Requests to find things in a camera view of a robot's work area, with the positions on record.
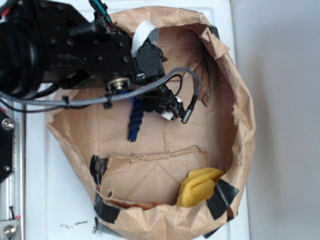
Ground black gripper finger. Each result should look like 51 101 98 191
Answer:
159 87 186 121
142 95 166 113

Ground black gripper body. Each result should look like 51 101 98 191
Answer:
105 41 167 94

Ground dark blue twisted rope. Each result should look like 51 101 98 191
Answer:
127 96 146 143

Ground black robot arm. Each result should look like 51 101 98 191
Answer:
0 0 192 123

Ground brown paper bag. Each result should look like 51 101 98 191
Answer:
46 6 256 240

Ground yellow sponge cloth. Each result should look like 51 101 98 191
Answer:
176 167 224 208

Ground grey braided cable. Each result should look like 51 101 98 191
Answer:
0 67 201 125

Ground white flat ribbon cable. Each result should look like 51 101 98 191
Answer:
130 19 160 58

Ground black bracket plate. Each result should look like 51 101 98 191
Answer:
0 110 15 184

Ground aluminium frame rail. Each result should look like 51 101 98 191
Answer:
0 99 26 240

